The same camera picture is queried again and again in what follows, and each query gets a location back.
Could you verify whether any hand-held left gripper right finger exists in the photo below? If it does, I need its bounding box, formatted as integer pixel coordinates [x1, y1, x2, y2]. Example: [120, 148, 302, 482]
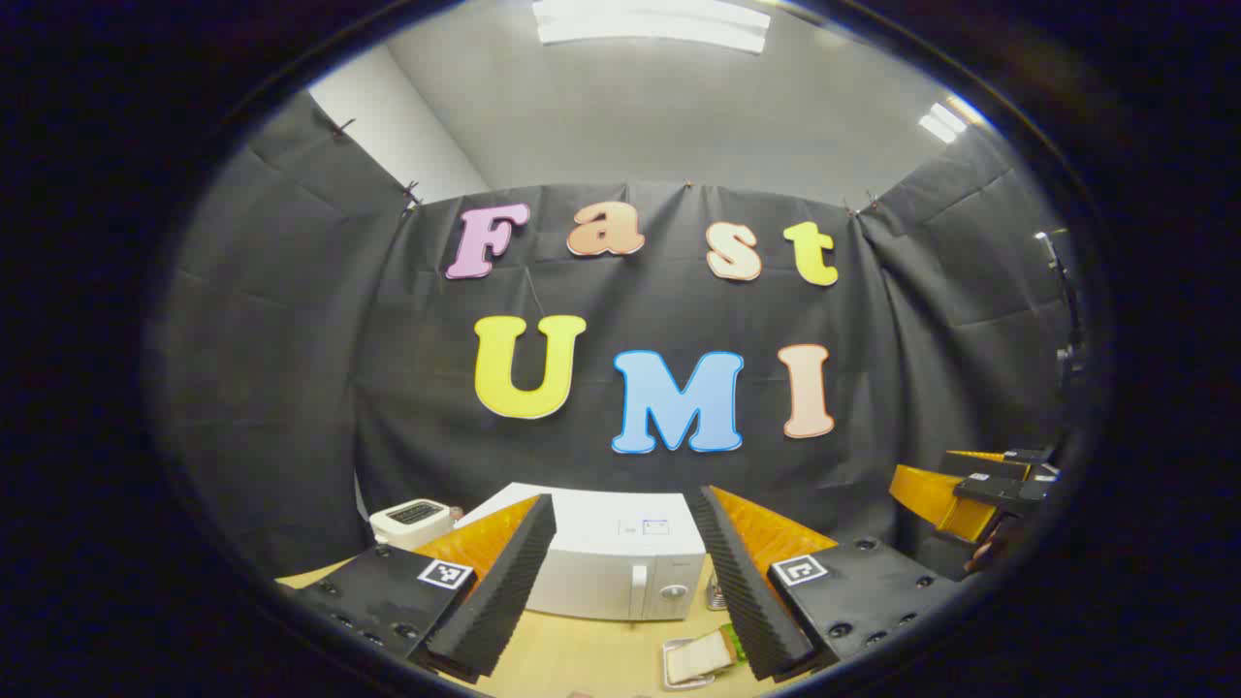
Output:
[686, 485, 966, 682]

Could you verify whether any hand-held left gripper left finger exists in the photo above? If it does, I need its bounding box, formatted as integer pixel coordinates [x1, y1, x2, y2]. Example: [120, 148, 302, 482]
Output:
[291, 492, 558, 682]

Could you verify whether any lettuce sandwich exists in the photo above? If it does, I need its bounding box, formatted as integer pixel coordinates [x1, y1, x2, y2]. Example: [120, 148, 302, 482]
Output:
[669, 625, 746, 680]

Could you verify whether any white microwave oven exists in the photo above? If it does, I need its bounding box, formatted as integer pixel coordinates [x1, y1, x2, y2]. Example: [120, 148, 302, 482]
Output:
[456, 483, 709, 621]

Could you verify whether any white rectangular tray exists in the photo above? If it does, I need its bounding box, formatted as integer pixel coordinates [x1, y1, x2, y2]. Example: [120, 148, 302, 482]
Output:
[661, 630, 752, 691]

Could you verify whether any white toaster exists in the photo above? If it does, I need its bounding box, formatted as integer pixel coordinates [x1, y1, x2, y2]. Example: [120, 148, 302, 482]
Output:
[369, 498, 457, 552]

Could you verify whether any black metal stand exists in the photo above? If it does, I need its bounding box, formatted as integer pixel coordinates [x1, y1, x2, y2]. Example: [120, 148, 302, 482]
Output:
[1034, 231, 1083, 381]

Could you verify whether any small ceiling light panel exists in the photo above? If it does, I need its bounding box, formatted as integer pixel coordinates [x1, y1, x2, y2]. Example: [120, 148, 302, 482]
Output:
[918, 95, 988, 144]

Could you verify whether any long ceiling light panel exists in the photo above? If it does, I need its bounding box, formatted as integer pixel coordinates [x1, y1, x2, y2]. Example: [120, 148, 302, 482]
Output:
[531, 0, 798, 55]

